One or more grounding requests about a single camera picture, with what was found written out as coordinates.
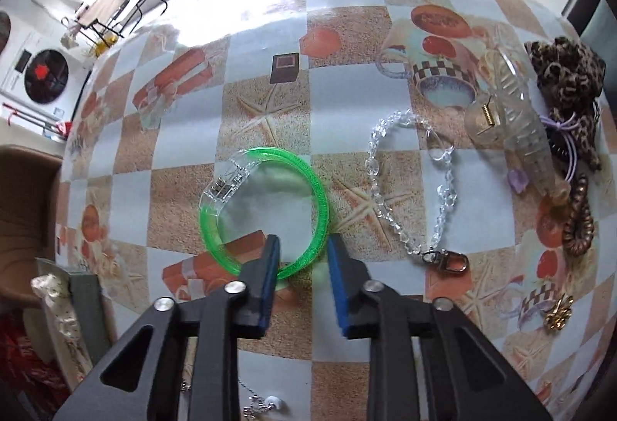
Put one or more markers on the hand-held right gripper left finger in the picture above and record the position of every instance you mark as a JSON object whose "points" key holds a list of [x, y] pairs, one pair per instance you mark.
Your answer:
{"points": [[267, 276]]}

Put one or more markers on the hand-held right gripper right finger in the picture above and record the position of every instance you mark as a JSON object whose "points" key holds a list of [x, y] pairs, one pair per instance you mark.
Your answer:
{"points": [[340, 286]]}

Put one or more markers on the grey shallow box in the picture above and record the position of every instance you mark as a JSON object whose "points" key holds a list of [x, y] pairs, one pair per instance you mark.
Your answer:
{"points": [[89, 305]]}

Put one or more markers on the white polka dot scrunchie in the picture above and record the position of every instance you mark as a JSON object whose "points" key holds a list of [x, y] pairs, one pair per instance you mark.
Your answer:
{"points": [[48, 290]]}

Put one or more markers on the gold brooch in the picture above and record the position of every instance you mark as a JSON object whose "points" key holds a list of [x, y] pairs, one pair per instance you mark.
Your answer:
{"points": [[559, 315]]}

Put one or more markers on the clear hair claw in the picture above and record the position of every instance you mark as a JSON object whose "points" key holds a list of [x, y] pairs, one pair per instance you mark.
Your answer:
{"points": [[523, 131]]}

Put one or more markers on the brown padded chair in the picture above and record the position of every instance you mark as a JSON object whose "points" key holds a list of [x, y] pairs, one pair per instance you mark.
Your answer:
{"points": [[24, 218]]}

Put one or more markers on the red patterned cloth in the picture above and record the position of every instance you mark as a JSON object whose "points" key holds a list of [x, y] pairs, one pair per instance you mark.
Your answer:
{"points": [[24, 353]]}

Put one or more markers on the leopard print scrunchie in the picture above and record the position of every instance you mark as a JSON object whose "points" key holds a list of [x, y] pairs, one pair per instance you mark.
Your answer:
{"points": [[564, 69]]}

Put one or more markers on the black frame folding chair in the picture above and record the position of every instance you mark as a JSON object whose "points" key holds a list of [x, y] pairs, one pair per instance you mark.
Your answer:
{"points": [[103, 6]]}

